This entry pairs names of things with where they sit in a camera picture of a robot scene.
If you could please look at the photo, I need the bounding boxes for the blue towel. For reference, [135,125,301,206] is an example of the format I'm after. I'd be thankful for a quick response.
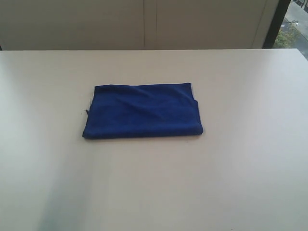
[82,83,204,140]

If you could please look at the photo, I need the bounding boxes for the beige wall panel partition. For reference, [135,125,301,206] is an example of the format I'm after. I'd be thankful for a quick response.
[0,0,278,50]

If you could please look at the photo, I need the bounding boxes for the black window frame post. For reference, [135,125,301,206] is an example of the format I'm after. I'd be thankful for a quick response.
[262,0,291,49]

